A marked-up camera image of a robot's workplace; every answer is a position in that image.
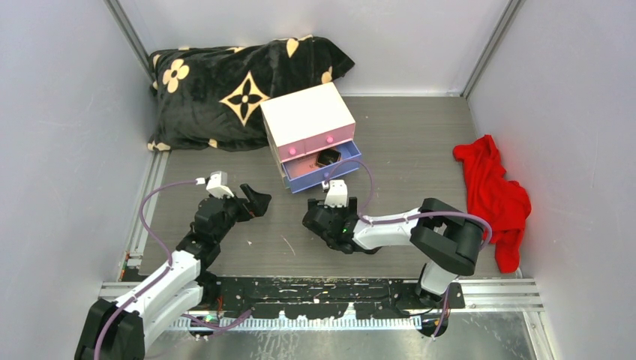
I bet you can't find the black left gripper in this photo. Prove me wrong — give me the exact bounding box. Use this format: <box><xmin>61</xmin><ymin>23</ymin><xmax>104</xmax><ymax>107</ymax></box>
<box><xmin>211</xmin><ymin>184</ymin><xmax>269</xmax><ymax>242</ymax></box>

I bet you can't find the black square compact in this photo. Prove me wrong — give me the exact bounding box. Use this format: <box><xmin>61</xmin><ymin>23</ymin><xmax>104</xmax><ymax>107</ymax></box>
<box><xmin>315</xmin><ymin>148</ymin><xmax>341</xmax><ymax>167</ymax></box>

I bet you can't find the blue drawer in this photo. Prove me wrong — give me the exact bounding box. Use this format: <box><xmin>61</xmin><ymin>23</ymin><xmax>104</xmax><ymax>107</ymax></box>
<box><xmin>280</xmin><ymin>141</ymin><xmax>362</xmax><ymax>194</ymax></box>

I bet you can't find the white pink drawer organizer box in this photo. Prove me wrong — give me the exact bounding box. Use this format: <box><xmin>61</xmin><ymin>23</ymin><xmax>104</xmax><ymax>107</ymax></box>
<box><xmin>260</xmin><ymin>82</ymin><xmax>356</xmax><ymax>190</ymax></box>

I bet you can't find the holographic eyeshadow palette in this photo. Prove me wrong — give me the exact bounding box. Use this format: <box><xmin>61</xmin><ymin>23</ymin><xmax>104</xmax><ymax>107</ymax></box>
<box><xmin>283</xmin><ymin>156</ymin><xmax>322</xmax><ymax>180</ymax></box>

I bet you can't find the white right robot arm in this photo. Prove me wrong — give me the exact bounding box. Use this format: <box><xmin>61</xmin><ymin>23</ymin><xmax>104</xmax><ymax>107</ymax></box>
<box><xmin>302</xmin><ymin>197</ymin><xmax>493</xmax><ymax>308</ymax></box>

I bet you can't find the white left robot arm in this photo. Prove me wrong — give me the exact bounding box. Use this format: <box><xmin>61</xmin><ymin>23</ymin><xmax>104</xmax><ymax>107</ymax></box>
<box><xmin>74</xmin><ymin>184</ymin><xmax>272</xmax><ymax>359</ymax></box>

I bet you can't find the black floral plush blanket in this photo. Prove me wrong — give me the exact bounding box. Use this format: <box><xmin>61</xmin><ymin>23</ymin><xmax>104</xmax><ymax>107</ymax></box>
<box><xmin>147</xmin><ymin>34</ymin><xmax>356</xmax><ymax>152</ymax></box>

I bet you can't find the red cloth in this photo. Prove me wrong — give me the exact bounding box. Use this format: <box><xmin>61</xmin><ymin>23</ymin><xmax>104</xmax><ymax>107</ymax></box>
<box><xmin>452</xmin><ymin>135</ymin><xmax>532</xmax><ymax>274</ymax></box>

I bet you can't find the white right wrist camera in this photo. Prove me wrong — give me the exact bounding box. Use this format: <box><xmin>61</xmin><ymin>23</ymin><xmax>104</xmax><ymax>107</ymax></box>
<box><xmin>322</xmin><ymin>179</ymin><xmax>349</xmax><ymax>209</ymax></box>

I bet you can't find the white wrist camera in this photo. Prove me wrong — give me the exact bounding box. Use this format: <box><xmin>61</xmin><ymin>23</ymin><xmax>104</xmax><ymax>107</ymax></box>
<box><xmin>322</xmin><ymin>179</ymin><xmax>349</xmax><ymax>209</ymax></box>
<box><xmin>195</xmin><ymin>171</ymin><xmax>235</xmax><ymax>199</ymax></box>

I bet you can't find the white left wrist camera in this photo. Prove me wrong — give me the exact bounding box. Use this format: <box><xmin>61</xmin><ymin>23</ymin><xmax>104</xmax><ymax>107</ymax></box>
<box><xmin>195</xmin><ymin>171</ymin><xmax>235</xmax><ymax>199</ymax></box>

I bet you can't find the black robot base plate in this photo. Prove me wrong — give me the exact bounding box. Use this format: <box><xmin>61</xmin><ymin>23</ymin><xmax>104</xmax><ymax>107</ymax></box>
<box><xmin>195</xmin><ymin>277</ymin><xmax>443</xmax><ymax>320</ymax></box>

